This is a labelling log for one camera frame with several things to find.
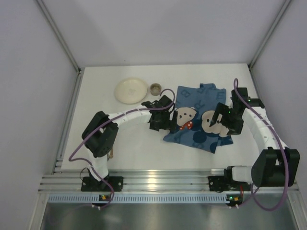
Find blue bear print cloth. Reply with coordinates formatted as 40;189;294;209
163;83;233;153

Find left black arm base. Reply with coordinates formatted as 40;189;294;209
81;168;124;192

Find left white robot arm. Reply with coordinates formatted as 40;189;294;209
82;95;176;182

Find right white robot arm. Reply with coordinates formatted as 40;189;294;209
210;88;300;187

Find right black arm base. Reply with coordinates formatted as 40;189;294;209
208;166;250;193

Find cream round plate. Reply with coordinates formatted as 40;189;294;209
114;77;148;104

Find gold spoon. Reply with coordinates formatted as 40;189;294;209
109;149;113;159

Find right aluminium frame post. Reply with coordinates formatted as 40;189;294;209
248;0;293;71

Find aluminium frame post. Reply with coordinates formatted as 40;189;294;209
34;0;81;73
248;0;293;71

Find aluminium mounting rail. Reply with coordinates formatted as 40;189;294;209
38;153;299;192

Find perforated grey cable tray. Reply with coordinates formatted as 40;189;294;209
48;193;242;205

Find left aluminium frame post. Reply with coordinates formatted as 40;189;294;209
34;0;81;73

